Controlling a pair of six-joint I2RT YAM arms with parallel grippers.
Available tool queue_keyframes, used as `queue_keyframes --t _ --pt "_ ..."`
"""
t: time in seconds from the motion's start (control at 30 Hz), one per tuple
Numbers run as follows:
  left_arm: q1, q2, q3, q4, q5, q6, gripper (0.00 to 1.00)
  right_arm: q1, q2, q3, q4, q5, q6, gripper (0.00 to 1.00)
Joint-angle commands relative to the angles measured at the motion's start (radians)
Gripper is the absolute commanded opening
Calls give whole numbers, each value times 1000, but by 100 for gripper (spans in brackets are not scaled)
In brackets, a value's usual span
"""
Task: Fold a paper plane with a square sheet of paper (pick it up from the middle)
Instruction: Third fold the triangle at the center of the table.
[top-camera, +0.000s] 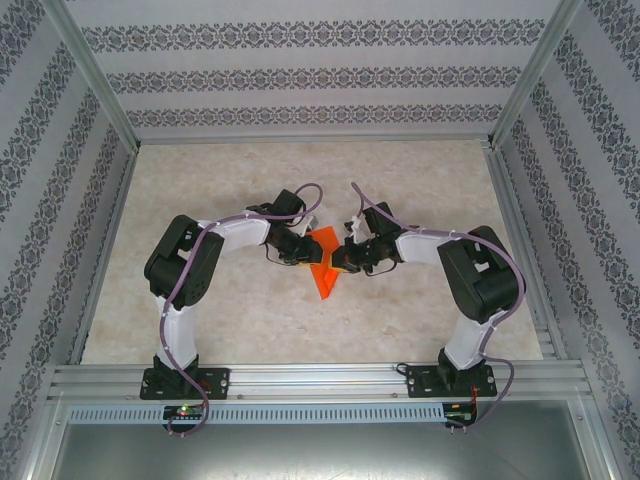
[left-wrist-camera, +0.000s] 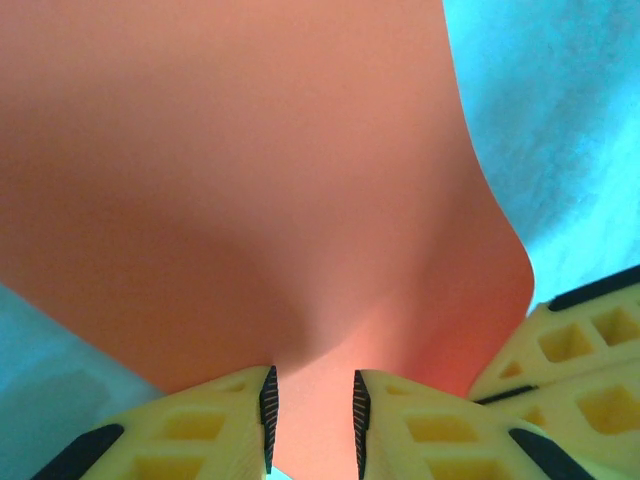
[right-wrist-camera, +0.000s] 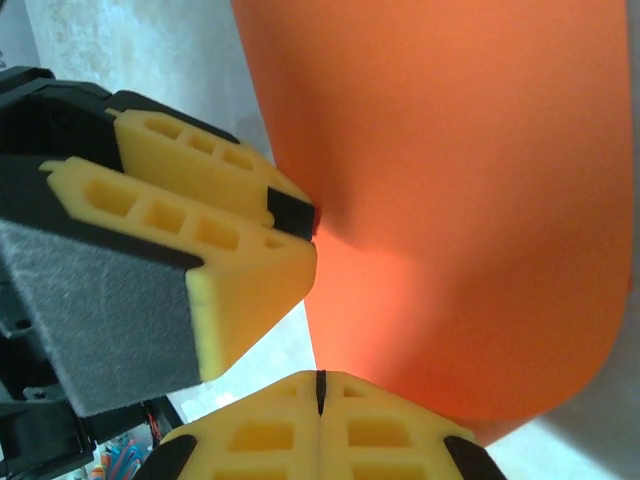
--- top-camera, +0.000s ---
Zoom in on aluminium mounting rail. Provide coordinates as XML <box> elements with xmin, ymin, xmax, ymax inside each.
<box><xmin>47</xmin><ymin>360</ymin><xmax>594</xmax><ymax>402</ymax></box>

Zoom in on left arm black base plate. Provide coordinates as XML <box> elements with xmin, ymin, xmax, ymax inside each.
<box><xmin>139</xmin><ymin>367</ymin><xmax>231</xmax><ymax>401</ymax></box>

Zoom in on orange square paper sheet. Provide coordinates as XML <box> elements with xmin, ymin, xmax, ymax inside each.
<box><xmin>305</xmin><ymin>225</ymin><xmax>344</xmax><ymax>301</ymax></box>

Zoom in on aluminium side rail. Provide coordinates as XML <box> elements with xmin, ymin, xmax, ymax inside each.
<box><xmin>482</xmin><ymin>144</ymin><xmax>570</xmax><ymax>361</ymax></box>
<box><xmin>67</xmin><ymin>147</ymin><xmax>140</xmax><ymax>366</ymax></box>

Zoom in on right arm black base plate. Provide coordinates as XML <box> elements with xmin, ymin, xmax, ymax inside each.
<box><xmin>405</xmin><ymin>364</ymin><xmax>498</xmax><ymax>399</ymax></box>

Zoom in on aluminium frame cross bar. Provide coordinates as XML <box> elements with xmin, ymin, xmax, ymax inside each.
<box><xmin>133</xmin><ymin>131</ymin><xmax>495</xmax><ymax>147</ymax></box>

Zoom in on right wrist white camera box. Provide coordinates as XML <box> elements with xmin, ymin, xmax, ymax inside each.
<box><xmin>343</xmin><ymin>214</ymin><xmax>365</xmax><ymax>244</ymax></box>

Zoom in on grey sheet metal tray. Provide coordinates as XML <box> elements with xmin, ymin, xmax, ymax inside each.
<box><xmin>47</xmin><ymin>399</ymin><xmax>609</xmax><ymax>480</ymax></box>

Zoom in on slotted grey cable duct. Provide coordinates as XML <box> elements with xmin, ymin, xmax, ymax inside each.
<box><xmin>67</xmin><ymin>403</ymin><xmax>476</xmax><ymax>424</ymax></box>

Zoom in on aluminium frame post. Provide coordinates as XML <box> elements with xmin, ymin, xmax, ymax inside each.
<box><xmin>488</xmin><ymin>0</ymin><xmax>585</xmax><ymax>149</ymax></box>
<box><xmin>42</xmin><ymin>0</ymin><xmax>142</xmax><ymax>151</ymax></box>

